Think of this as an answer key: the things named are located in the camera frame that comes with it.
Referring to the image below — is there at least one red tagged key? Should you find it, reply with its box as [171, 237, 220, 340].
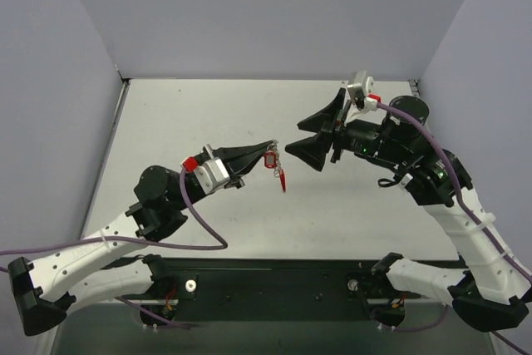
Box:
[264, 150, 278, 170]

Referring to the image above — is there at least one red round key tag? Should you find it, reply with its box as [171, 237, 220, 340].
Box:
[278, 168, 287, 193]

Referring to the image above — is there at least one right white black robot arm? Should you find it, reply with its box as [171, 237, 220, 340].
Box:
[285, 90, 531, 333]

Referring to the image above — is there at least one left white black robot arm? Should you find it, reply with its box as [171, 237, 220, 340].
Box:
[7, 141, 277, 337]

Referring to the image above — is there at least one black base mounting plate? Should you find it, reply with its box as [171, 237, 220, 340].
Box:
[111, 254, 421, 329]

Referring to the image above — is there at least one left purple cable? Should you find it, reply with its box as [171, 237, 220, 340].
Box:
[0, 157, 229, 277]

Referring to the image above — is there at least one purple cable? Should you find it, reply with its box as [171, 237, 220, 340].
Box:
[0, 157, 229, 277]
[376, 101, 532, 285]

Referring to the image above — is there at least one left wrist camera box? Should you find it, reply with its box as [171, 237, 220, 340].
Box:
[193, 144, 230, 195]

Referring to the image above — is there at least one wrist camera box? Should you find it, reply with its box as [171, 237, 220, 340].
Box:
[347, 71, 381, 111]
[193, 144, 230, 195]

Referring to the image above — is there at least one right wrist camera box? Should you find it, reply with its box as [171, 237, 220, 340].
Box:
[347, 71, 381, 111]

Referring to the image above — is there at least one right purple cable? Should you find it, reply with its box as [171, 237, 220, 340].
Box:
[376, 101, 532, 285]

